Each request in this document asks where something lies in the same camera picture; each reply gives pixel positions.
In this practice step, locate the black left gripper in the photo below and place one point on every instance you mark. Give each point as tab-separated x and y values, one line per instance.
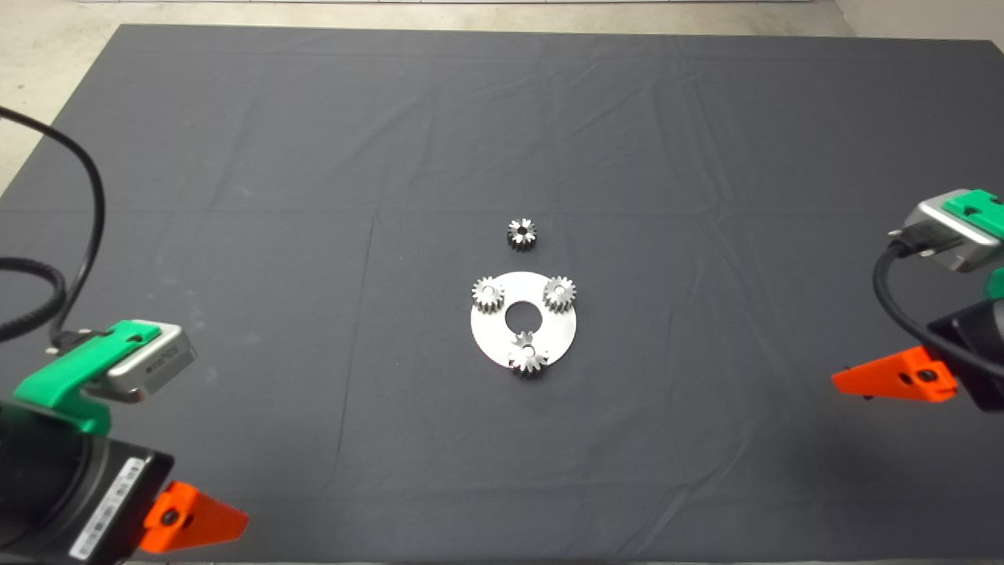
118	502

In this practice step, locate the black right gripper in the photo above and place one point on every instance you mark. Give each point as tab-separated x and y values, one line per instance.
984	353

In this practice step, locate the large steel gear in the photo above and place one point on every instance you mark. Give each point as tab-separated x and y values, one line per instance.
533	359

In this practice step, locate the small steel gear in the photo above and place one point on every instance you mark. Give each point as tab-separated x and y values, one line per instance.
480	298
566	298
514	239

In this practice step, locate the dark grey table cloth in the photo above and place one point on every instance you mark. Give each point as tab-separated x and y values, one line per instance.
706	157

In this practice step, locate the round metal plate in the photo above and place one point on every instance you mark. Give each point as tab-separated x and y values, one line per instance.
490	333

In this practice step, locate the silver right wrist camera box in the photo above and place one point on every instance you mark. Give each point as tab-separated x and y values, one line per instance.
933	227

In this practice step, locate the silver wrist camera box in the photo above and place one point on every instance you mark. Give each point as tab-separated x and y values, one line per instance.
933	227
161	361

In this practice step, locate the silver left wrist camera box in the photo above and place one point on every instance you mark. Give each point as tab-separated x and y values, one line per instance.
161	361

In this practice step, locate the green left camera mount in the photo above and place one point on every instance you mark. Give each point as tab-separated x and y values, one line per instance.
70	380

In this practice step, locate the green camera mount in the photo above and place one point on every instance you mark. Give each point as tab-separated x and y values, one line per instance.
70	380
980	210

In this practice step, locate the green right camera mount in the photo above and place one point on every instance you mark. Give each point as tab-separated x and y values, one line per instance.
980	210

